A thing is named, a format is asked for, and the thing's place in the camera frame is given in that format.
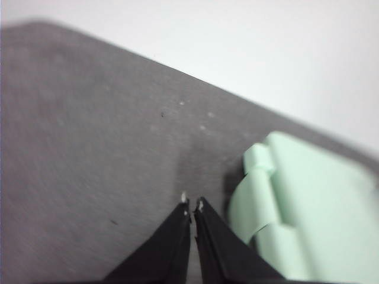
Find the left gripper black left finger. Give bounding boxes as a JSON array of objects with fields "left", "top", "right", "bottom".
[{"left": 102, "top": 191, "right": 192, "bottom": 284}]

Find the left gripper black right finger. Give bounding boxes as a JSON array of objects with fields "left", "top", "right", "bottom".
[{"left": 194, "top": 196, "right": 290, "bottom": 284}]

